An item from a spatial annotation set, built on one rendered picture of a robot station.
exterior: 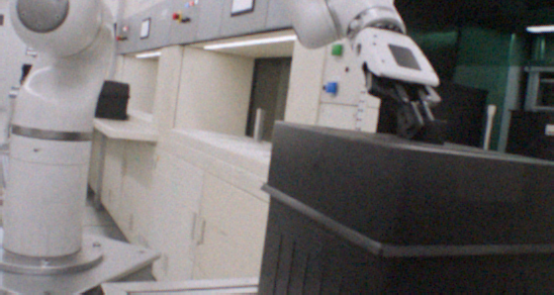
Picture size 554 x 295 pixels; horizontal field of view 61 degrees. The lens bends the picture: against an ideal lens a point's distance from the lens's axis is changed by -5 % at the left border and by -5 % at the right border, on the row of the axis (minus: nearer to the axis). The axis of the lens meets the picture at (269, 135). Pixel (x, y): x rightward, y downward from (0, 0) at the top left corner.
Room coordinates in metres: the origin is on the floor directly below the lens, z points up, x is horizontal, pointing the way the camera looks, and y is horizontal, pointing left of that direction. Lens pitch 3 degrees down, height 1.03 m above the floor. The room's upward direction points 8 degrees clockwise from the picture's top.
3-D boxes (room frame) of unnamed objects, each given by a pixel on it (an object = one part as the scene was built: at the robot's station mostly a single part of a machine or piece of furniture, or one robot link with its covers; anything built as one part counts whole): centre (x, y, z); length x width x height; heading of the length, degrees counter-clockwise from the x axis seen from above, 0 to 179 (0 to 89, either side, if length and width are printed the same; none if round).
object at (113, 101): (3.41, 1.16, 0.93); 0.30 x 0.28 x 0.26; 26
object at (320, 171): (0.62, -0.19, 0.98); 0.29 x 0.29 x 0.13; 23
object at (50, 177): (0.73, 0.33, 0.85); 0.19 x 0.19 x 0.18
